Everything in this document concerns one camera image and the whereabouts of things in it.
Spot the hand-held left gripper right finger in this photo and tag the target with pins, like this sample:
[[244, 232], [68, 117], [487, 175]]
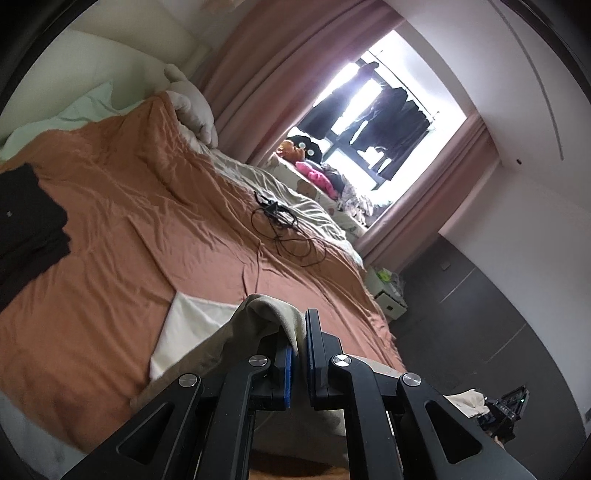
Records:
[[308, 364]]

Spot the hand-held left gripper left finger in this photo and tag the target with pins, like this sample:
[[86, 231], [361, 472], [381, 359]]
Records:
[[287, 374]]

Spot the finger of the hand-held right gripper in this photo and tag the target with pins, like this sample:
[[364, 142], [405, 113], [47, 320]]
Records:
[[517, 401]]

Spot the cream jacket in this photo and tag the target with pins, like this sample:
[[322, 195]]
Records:
[[194, 332]]

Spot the folded black clothes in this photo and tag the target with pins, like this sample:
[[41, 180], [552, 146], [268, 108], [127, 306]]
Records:
[[27, 230]]

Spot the white nightstand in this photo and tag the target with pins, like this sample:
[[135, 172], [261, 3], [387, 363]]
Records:
[[392, 304]]

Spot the green item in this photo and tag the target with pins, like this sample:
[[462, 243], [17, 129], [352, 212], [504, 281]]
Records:
[[384, 276]]

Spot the spotted window seat cushion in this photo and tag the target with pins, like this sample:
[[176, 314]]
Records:
[[304, 187]]

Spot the grey quilt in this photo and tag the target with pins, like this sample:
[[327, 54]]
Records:
[[277, 184]]

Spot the pink plush toy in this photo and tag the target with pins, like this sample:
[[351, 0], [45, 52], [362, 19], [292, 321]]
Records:
[[316, 177]]

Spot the pink curtain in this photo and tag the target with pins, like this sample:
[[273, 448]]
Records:
[[425, 198], [277, 69]]

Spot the orange-brown blanket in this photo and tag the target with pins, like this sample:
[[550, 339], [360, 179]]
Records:
[[138, 230]]

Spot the orange plush toy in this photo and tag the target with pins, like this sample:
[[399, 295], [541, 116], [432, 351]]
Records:
[[288, 150]]

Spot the black round-eyed plush toy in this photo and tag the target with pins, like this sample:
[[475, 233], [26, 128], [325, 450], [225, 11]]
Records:
[[309, 145]]

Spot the hanging dark garment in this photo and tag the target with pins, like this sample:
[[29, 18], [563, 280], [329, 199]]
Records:
[[406, 147], [383, 120]]

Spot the hanging long dark coat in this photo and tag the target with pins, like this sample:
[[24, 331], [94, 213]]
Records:
[[332, 115]]

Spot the white plush toy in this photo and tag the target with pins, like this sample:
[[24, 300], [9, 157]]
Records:
[[191, 110]]

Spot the pale green pillow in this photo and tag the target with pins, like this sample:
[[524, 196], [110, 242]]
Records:
[[87, 108]]

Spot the cream padded headboard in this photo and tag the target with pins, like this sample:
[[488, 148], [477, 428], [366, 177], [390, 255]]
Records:
[[115, 55]]

